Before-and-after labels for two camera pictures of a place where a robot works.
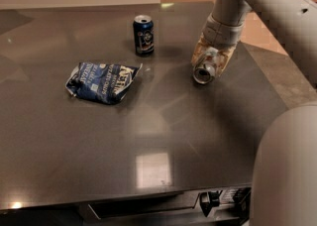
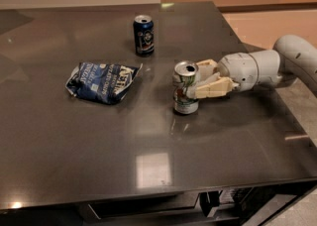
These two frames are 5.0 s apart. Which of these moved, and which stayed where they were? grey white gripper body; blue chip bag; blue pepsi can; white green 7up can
Moved: grey white gripper body; white green 7up can
Stayed: blue pepsi can; blue chip bag
